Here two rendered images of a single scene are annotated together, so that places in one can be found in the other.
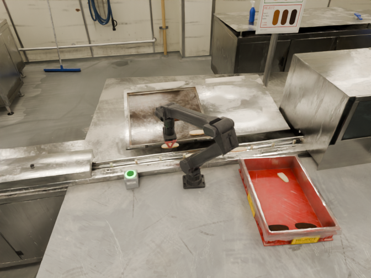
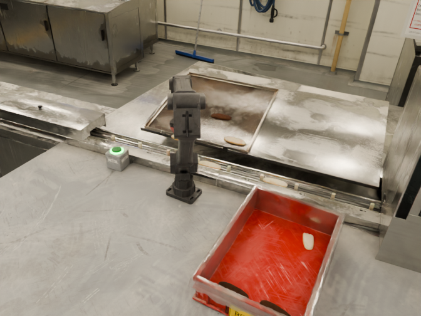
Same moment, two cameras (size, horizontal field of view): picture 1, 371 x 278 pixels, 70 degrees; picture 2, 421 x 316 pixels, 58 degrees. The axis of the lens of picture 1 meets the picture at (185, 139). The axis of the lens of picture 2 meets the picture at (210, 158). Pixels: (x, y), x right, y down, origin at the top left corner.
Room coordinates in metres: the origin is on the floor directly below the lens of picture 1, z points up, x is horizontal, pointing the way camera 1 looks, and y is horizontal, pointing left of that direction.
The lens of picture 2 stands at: (0.03, -0.71, 1.77)
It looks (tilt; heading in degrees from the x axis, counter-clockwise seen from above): 34 degrees down; 31
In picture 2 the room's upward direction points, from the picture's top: 3 degrees clockwise
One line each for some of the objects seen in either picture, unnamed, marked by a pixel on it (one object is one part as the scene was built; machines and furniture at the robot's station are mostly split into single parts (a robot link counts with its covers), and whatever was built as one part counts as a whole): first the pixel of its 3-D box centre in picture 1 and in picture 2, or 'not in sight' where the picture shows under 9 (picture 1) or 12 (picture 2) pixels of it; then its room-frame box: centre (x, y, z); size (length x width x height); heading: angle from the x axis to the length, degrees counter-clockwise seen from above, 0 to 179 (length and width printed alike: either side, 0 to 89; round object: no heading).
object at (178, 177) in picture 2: (190, 165); (181, 165); (0.98, -0.03, 0.94); 0.09 x 0.05 x 0.10; 38
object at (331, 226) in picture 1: (281, 194); (273, 253); (0.83, -0.48, 0.87); 0.49 x 0.34 x 0.10; 5
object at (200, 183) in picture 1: (194, 177); (183, 185); (0.96, -0.04, 0.86); 0.12 x 0.09 x 0.08; 94
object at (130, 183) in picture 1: (131, 180); (118, 161); (0.96, 0.29, 0.84); 0.08 x 0.08 x 0.11; 10
